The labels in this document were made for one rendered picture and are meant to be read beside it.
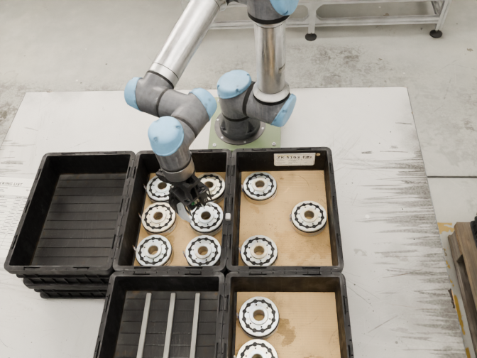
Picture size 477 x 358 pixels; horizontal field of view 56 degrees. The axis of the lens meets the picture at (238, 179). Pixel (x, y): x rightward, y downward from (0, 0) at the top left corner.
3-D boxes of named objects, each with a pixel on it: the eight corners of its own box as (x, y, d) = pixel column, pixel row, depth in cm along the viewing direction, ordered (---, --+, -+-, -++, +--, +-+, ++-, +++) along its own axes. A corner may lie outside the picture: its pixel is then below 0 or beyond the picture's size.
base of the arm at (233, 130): (223, 108, 170) (220, 89, 161) (262, 110, 167) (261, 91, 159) (216, 139, 162) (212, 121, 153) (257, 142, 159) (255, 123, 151)
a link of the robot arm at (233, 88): (231, 89, 161) (226, 61, 149) (263, 101, 156) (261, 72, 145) (214, 113, 155) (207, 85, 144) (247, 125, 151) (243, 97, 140)
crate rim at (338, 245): (232, 153, 138) (232, 148, 136) (330, 150, 136) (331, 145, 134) (226, 274, 115) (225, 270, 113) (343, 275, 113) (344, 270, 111)
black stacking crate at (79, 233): (59, 174, 151) (45, 153, 141) (145, 172, 148) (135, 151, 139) (23, 286, 128) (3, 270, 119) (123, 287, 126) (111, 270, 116)
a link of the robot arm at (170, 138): (189, 118, 94) (167, 146, 90) (199, 150, 103) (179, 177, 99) (160, 107, 97) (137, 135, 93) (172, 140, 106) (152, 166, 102)
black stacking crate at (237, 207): (236, 171, 146) (233, 150, 136) (327, 170, 143) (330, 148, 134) (230, 288, 123) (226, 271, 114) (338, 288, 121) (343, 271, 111)
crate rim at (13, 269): (47, 156, 143) (43, 152, 141) (138, 155, 140) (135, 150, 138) (6, 274, 120) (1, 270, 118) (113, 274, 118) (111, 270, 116)
